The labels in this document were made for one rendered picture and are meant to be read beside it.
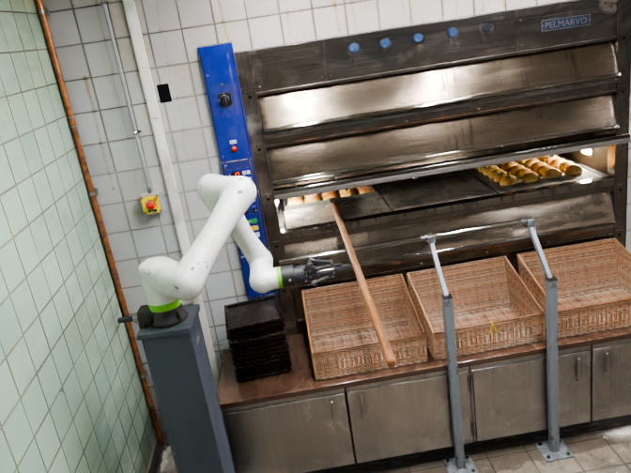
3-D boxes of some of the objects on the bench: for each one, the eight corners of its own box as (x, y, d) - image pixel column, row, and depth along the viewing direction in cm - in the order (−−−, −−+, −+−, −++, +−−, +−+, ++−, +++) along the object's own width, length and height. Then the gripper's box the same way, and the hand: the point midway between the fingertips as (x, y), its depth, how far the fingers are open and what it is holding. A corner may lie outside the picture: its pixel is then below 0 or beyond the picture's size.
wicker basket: (307, 334, 336) (300, 289, 327) (407, 317, 338) (403, 271, 328) (314, 382, 290) (305, 331, 281) (430, 362, 292) (425, 311, 283)
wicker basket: (408, 317, 337) (404, 271, 328) (507, 299, 340) (505, 253, 331) (434, 362, 291) (429, 311, 282) (547, 342, 294) (546, 290, 285)
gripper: (292, 257, 261) (347, 249, 261) (297, 285, 265) (351, 276, 266) (293, 264, 254) (349, 254, 254) (298, 292, 258) (353, 283, 259)
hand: (342, 267), depth 260 cm, fingers closed
